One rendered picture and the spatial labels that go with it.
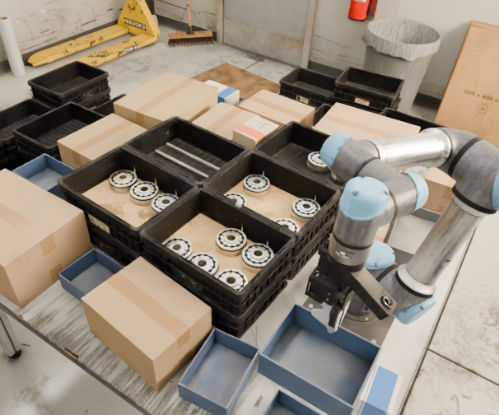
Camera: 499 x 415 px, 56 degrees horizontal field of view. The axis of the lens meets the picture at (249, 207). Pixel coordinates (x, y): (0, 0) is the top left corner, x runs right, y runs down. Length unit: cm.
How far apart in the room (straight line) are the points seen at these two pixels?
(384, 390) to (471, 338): 132
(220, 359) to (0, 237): 77
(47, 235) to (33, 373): 94
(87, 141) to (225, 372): 112
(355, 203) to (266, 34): 420
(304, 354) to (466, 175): 56
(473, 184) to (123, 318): 96
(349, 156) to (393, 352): 80
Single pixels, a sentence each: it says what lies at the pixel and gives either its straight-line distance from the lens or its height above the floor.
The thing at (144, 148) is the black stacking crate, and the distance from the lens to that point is 196.
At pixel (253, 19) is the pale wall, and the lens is 496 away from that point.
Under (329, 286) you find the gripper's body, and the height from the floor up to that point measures 126.
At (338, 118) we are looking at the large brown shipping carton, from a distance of 217.
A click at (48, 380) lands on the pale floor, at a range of 234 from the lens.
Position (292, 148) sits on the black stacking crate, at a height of 83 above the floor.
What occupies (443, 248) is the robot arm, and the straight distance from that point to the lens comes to 129.
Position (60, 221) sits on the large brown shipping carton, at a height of 90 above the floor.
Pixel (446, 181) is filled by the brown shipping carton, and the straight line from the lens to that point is 200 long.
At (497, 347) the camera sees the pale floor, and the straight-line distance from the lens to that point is 268.
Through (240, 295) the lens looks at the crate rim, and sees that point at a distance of 130.
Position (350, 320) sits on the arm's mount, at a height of 74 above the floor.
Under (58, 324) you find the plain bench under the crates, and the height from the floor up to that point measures 70.
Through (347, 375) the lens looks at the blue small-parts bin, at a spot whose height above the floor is 107.
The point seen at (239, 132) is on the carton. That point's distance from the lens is 194.
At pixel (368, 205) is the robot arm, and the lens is 79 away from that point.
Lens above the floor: 195
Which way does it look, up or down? 41 degrees down
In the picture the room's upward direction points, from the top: 4 degrees clockwise
